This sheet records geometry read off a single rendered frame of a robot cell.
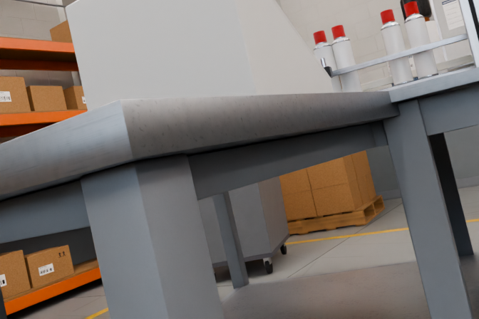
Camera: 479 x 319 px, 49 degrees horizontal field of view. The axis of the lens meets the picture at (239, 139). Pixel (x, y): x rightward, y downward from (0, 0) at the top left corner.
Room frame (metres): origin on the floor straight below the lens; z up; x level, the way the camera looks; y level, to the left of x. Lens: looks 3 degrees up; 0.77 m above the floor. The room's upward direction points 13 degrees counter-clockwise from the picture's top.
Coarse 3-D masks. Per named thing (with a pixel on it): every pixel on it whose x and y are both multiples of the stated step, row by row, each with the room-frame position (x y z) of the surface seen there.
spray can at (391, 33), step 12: (384, 12) 1.40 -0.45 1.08; (384, 24) 1.41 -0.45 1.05; (396, 24) 1.39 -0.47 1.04; (384, 36) 1.40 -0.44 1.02; (396, 36) 1.39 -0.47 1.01; (396, 48) 1.39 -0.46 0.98; (396, 60) 1.39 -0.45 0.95; (396, 72) 1.40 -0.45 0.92; (408, 72) 1.39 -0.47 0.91; (396, 84) 1.40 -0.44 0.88
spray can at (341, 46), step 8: (336, 32) 1.45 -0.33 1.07; (336, 40) 1.45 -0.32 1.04; (344, 40) 1.44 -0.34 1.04; (336, 48) 1.45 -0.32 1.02; (344, 48) 1.44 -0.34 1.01; (336, 56) 1.45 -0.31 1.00; (344, 56) 1.44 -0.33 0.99; (352, 56) 1.45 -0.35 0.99; (336, 64) 1.46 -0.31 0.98; (344, 64) 1.44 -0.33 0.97; (352, 64) 1.44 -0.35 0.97; (352, 72) 1.44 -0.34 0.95; (344, 80) 1.45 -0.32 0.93; (352, 80) 1.44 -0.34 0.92; (344, 88) 1.45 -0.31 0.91; (352, 88) 1.44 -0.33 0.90; (360, 88) 1.45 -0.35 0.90
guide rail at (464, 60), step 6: (450, 60) 1.40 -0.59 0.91; (456, 60) 1.39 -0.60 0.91; (462, 60) 1.39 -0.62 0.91; (468, 60) 1.38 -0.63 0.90; (438, 66) 1.41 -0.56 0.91; (444, 66) 1.40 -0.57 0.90; (450, 66) 1.40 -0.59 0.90; (414, 72) 1.43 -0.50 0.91; (384, 78) 1.46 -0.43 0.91; (390, 78) 1.45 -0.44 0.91; (366, 84) 1.48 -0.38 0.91; (372, 84) 1.47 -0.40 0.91; (378, 84) 1.47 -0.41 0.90; (384, 84) 1.46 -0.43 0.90; (342, 90) 1.50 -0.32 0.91
